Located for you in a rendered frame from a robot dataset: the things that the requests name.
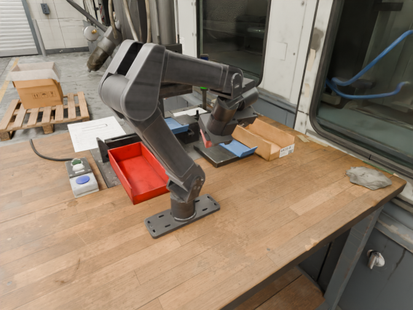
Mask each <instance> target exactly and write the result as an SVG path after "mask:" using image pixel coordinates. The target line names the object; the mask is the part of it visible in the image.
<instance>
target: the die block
mask: <svg viewBox="0 0 413 310"><path fill-rule="evenodd" d="M188 129H191V130H192V131H193V132H194V135H192V137H191V136H188V135H187V134H185V133H184V132H181V133H176V134H175V136H176V137H178V138H179V139H180V140H181V141H182V142H183V143H184V144H188V143H192V142H195V141H199V125H198V124H197V125H192V126H189V127H188Z"/></svg>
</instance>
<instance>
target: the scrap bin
mask: <svg viewBox="0 0 413 310"><path fill-rule="evenodd" d="M108 156H109V161H110V164H111V167H112V168H113V170H114V171H115V173H116V175H117V177H118V179H119V180H120V182H121V184H122V186H123V187H124V189H125V191H126V193H127V194H128V196H129V198H130V200H131V201H132V203H133V205H136V204H139V203H141V202H144V201H147V200H149V199H152V198H155V197H157V196H160V195H163V194H165V193H169V192H170V191H169V190H168V189H167V188H166V185H167V182H168V179H169V177H168V176H167V175H166V173H165V172H166V170H165V168H164V167H163V165H162V164H161V163H160V162H159V161H158V160H157V159H156V158H155V157H154V156H153V154H152V153H151V152H150V151H149V150H148V149H147V147H145V146H144V145H143V143H142V142H141V141H140V142H137V143H132V144H129V145H125V146H121V147H118V148H113V149H109V150H108Z"/></svg>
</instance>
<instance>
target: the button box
mask: <svg viewBox="0 0 413 310"><path fill-rule="evenodd" d="M29 142H30V145H31V147H32V149H33V151H34V152H35V153H36V154H37V155H38V156H40V157H42V158H44V159H49V160H52V161H66V162H65V166H66V169H67V173H68V176H69V179H71V178H74V177H78V176H81V175H85V174H88V173H92V170H91V168H90V165H89V163H88V160H87V158H86V157H82V158H64V159H56V158H52V157H47V156H43V155H41V154H40V153H38V152H37V151H36V149H35V147H34V145H33V142H32V139H31V138H30V140H29ZM75 160H81V164H82V165H83V168H82V169H80V170H74V169H73V167H74V165H72V161H75Z"/></svg>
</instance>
